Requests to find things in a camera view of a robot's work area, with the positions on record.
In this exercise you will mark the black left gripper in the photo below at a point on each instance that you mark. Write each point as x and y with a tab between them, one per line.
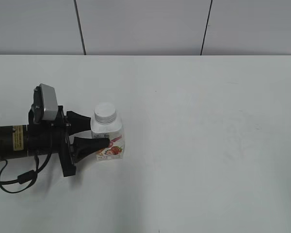
49	137

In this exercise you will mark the white strawberry yogurt bottle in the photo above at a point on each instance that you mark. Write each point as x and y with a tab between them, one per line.
115	133

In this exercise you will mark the white bottle cap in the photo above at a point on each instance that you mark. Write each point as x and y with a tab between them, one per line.
105	113

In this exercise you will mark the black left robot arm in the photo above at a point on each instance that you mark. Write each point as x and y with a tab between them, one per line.
14	142

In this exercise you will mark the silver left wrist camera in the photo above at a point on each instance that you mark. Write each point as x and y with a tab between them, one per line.
45	105

